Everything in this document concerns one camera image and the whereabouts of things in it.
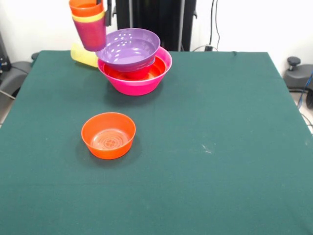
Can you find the large pink bowl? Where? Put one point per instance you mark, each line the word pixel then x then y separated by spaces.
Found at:
pixel 137 88

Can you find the orange cup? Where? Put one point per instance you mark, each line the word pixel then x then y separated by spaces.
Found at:
pixel 85 8

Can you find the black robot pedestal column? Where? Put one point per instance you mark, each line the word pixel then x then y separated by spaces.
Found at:
pixel 156 19

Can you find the small pink-red bowl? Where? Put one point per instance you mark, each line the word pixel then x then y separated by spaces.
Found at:
pixel 138 74

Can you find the large orange bowl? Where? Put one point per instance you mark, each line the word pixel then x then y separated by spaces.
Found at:
pixel 159 69

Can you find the purple bowl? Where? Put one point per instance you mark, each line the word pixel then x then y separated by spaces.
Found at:
pixel 132 49

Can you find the black pedestal foot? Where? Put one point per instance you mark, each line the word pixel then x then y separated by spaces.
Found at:
pixel 14 73
pixel 298 76

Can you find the pale yellow cup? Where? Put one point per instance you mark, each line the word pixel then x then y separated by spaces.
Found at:
pixel 82 57

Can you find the bright yellow cup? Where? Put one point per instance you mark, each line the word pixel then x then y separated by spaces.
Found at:
pixel 88 18

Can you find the small orange bowl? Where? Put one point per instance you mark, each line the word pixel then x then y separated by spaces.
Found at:
pixel 108 150

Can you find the dark green tablecloth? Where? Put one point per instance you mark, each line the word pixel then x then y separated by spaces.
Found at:
pixel 156 195

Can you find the purple cup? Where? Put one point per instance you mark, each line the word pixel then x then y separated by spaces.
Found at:
pixel 91 36

